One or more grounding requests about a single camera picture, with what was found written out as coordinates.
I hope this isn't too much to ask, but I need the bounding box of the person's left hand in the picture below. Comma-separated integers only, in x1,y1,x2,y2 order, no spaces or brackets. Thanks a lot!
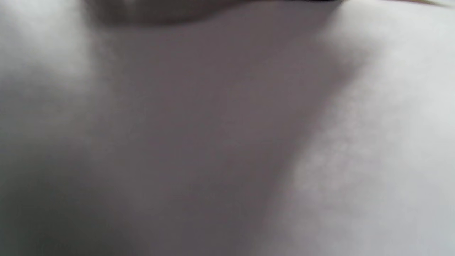
85,0,342,24

